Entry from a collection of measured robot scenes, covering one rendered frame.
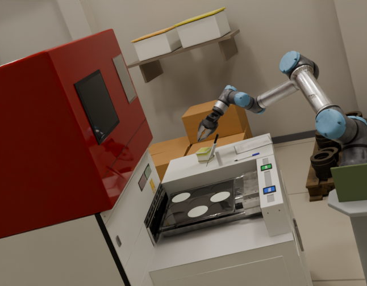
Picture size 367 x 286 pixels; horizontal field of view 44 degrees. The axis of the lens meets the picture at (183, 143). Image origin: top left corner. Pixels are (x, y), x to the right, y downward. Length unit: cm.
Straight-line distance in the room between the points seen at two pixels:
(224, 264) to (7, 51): 535
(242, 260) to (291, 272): 20
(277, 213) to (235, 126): 274
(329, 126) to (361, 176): 25
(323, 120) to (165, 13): 365
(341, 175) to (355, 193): 10
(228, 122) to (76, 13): 235
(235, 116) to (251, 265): 276
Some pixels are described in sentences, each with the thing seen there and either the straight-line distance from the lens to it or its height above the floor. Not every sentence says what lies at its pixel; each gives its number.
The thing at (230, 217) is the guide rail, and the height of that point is 84.
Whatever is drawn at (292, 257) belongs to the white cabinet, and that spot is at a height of 74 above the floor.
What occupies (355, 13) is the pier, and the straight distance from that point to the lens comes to 476.
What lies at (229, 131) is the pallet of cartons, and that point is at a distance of 460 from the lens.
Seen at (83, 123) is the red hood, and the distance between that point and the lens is 162.
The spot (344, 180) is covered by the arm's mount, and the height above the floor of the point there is 92.
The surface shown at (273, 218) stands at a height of 90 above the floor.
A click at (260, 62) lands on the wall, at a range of 513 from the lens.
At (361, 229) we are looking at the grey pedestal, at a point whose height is 68.
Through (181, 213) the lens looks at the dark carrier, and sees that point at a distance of 220.
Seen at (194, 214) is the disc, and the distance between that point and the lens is 215.
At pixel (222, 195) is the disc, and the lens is 224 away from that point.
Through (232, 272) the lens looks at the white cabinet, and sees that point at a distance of 196.
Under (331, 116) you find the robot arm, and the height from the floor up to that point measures 120.
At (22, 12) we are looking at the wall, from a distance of 646.
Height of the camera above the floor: 181
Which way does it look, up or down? 16 degrees down
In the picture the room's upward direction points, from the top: 19 degrees counter-clockwise
